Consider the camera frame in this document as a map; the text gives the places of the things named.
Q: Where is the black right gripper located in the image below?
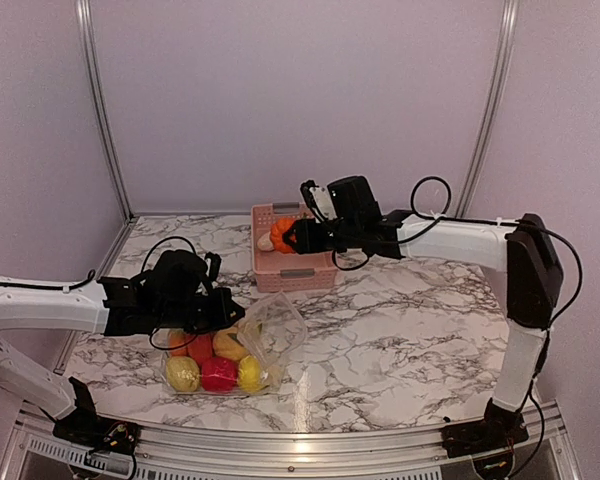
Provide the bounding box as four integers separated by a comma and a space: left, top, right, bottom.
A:
284, 217, 362, 253

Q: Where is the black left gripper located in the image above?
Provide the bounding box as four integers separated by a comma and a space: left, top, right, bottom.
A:
155, 286, 245, 335

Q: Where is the orange fake pumpkin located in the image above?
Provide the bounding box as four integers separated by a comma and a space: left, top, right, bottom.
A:
269, 217, 295, 254

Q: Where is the clear zip top bag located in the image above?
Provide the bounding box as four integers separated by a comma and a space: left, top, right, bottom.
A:
155, 292, 307, 396

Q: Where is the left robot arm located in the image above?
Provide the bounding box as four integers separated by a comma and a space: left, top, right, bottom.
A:
0, 250, 245, 445

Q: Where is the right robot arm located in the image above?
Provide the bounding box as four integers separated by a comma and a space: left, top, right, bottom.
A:
281, 176, 564, 448

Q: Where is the red fake pepper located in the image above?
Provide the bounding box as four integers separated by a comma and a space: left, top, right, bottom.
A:
200, 356, 238, 393

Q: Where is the pale yellow fake fruit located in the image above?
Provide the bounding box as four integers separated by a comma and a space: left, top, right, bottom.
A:
165, 356, 200, 393

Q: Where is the yellow fake lemon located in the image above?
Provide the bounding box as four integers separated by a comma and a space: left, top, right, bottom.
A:
237, 355, 264, 393

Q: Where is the pink perforated plastic basket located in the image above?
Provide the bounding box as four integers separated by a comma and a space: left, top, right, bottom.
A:
251, 203, 337, 293

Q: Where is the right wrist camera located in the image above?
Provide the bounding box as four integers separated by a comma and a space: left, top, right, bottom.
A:
300, 180, 336, 222

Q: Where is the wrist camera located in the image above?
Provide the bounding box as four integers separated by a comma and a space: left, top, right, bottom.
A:
300, 180, 336, 222
204, 252, 222, 289

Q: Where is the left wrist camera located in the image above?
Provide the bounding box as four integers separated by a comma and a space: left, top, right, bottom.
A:
204, 252, 222, 289

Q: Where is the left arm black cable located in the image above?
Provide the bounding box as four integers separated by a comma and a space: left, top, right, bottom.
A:
0, 235, 216, 351

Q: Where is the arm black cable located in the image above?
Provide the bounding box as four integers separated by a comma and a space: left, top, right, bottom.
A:
0, 235, 216, 351
329, 175, 584, 401

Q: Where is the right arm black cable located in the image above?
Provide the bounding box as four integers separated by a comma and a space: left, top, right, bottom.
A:
329, 175, 584, 401

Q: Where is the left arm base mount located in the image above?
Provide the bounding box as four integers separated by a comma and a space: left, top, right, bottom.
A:
53, 377, 140, 456

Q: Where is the front aluminium rail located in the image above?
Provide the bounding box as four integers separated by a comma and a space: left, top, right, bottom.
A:
0, 402, 582, 479

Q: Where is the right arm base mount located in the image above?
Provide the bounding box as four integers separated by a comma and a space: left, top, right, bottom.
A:
441, 419, 529, 458

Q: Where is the left aluminium frame post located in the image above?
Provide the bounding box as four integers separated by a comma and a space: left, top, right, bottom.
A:
75, 0, 134, 222

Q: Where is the aluminium frame post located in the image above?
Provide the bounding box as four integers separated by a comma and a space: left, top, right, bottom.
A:
455, 0, 520, 217
75, 0, 134, 222

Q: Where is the right aluminium frame post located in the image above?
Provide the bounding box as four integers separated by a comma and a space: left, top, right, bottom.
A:
455, 0, 520, 217

